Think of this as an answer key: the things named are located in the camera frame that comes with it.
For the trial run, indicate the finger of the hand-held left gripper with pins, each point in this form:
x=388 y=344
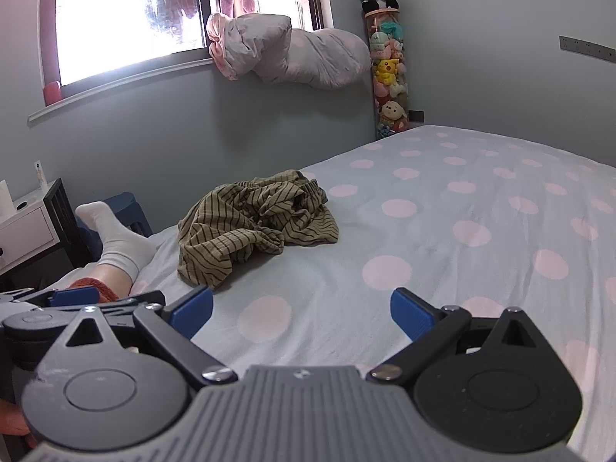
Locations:
x=72 y=296

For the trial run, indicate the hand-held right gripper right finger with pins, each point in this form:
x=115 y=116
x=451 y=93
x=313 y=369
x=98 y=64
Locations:
x=412 y=314

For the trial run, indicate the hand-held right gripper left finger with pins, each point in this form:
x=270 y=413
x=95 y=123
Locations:
x=191 y=312

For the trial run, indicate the beige dark-striped pants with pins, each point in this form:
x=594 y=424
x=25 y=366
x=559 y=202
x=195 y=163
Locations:
x=231 y=231

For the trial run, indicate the person's left hand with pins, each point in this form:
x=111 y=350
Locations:
x=10 y=421

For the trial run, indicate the rust orange fleece trousers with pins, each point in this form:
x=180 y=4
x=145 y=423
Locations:
x=94 y=286

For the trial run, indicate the person's leg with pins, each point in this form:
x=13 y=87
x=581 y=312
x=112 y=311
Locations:
x=114 y=279

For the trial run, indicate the bed with polka dot sheet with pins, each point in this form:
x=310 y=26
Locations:
x=433 y=250

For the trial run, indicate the white sock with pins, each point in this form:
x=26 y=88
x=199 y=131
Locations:
x=120 y=245

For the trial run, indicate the white black-framed nightstand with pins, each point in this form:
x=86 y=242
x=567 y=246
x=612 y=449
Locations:
x=29 y=231

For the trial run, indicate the blue stool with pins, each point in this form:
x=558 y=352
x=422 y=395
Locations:
x=126 y=202

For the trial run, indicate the white card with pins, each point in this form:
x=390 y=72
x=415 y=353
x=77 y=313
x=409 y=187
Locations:
x=5 y=198

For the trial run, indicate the small white device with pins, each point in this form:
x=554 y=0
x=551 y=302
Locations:
x=39 y=172

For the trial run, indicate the red cup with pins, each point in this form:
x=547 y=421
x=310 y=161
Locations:
x=52 y=93

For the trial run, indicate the white window sill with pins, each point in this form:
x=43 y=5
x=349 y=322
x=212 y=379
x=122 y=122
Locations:
x=120 y=84

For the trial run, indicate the pile of small plush toys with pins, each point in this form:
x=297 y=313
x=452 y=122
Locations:
x=389 y=72

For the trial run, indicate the window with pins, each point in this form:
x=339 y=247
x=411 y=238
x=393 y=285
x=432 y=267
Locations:
x=106 y=24

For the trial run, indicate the knotted polka dot curtain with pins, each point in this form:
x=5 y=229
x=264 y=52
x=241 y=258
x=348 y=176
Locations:
x=298 y=53

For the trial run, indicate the clear toy tube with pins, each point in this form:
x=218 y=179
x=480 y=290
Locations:
x=366 y=33

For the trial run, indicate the dark wall outlet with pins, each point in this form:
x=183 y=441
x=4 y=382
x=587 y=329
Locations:
x=416 y=116

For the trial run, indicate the grey wall socket strip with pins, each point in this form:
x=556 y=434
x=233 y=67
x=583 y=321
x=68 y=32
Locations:
x=587 y=49

